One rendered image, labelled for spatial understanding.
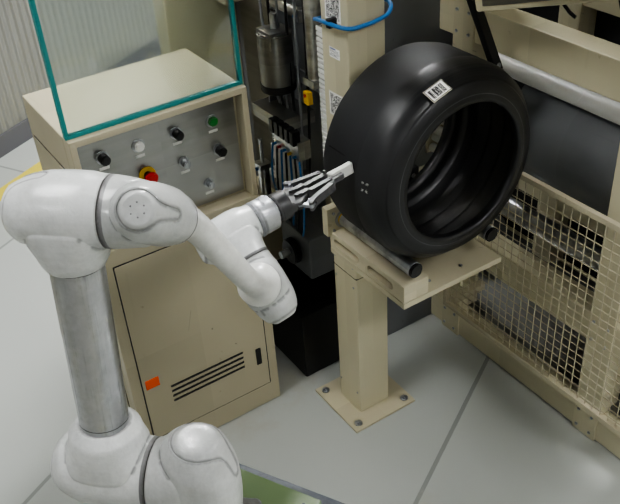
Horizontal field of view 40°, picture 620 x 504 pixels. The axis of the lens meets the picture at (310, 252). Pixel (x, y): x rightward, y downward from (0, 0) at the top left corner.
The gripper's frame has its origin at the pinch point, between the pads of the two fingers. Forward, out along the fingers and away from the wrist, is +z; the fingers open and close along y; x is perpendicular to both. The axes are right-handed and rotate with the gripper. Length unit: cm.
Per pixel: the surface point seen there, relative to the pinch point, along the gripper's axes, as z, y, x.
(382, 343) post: 19, 27, 98
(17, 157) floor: -34, 309, 119
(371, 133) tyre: 9.1, -2.8, -8.3
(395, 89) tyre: 19.1, -1.1, -15.3
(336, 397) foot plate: 2, 39, 123
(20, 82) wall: -11, 332, 88
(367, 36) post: 31.8, 27.0, -15.7
